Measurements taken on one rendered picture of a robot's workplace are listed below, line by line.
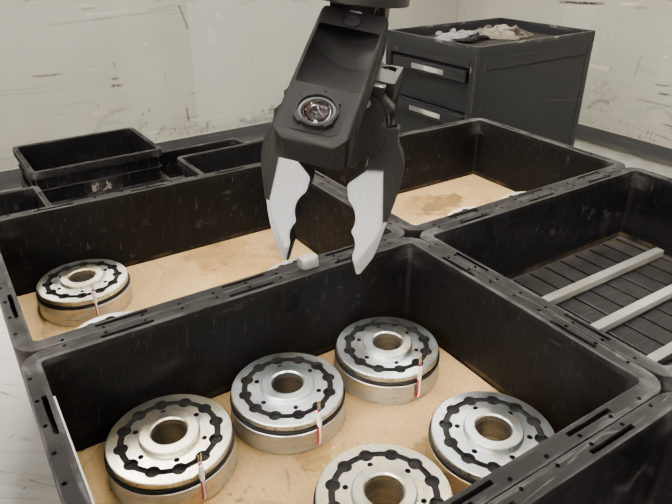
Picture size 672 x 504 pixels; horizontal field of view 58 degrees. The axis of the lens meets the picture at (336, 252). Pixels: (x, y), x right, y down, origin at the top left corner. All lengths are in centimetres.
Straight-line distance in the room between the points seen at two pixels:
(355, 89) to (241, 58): 359
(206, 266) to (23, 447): 30
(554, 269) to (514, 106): 143
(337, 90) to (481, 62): 170
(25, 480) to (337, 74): 57
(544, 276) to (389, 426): 35
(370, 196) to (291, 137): 11
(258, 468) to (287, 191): 23
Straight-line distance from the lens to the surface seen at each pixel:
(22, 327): 58
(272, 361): 60
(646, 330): 77
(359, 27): 41
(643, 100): 411
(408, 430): 57
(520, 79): 223
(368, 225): 45
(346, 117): 36
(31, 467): 79
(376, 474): 49
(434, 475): 50
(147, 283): 81
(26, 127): 363
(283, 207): 46
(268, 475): 54
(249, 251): 86
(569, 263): 88
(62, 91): 363
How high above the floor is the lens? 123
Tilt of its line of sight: 28 degrees down
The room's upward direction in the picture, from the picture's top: straight up
